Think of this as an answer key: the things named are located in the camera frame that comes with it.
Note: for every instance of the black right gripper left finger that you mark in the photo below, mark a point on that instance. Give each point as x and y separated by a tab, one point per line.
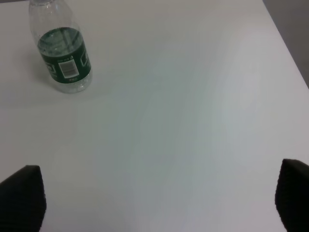
22	201

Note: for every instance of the clear water bottle green label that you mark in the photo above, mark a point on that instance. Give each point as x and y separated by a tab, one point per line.
61	45

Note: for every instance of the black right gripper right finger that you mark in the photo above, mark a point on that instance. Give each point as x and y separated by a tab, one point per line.
292	195

